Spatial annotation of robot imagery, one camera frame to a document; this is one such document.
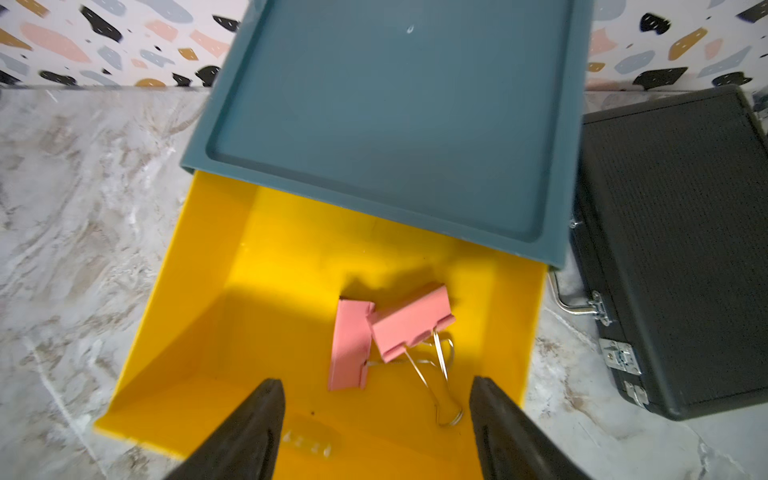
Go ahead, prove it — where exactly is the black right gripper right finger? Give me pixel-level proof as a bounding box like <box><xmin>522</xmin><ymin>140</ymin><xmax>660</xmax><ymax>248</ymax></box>
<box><xmin>469</xmin><ymin>376</ymin><xmax>588</xmax><ymax>480</ymax></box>

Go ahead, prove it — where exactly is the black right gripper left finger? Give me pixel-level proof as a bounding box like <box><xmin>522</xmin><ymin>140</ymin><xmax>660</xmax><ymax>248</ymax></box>
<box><xmin>166</xmin><ymin>379</ymin><xmax>285</xmax><ymax>479</ymax></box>

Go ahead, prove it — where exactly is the teal drawer cabinet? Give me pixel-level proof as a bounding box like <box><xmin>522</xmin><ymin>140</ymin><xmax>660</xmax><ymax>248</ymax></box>
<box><xmin>181</xmin><ymin>1</ymin><xmax>593</xmax><ymax>267</ymax></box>

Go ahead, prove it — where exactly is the black ribbed briefcase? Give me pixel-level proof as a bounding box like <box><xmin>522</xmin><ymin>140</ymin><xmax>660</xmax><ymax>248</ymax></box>
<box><xmin>570</xmin><ymin>86</ymin><xmax>767</xmax><ymax>421</ymax></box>

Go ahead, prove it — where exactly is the yellow top drawer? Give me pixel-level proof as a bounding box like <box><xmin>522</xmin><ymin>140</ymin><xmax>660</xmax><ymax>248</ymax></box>
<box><xmin>94</xmin><ymin>172</ymin><xmax>547</xmax><ymax>479</ymax></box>

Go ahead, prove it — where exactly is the pink binder clip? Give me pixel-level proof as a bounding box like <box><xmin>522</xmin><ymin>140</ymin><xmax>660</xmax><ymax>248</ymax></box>
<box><xmin>328</xmin><ymin>298</ymin><xmax>375</xmax><ymax>391</ymax></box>
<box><xmin>367</xmin><ymin>284</ymin><xmax>464</xmax><ymax>428</ymax></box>

